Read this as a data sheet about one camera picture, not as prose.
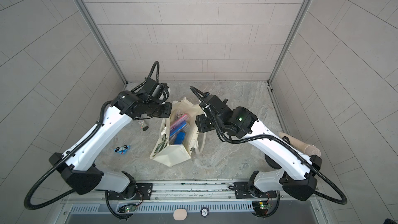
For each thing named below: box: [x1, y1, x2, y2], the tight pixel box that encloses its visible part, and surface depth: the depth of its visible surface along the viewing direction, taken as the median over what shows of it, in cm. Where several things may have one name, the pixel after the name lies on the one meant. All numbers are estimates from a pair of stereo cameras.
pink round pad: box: [173, 208, 188, 221], surface depth 66 cm
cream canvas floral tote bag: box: [149, 96, 207, 167], surface depth 77 cm
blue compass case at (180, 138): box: [174, 131, 187, 145], surface depth 83 cm
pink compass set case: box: [169, 113, 190, 131], surface depth 86 cm
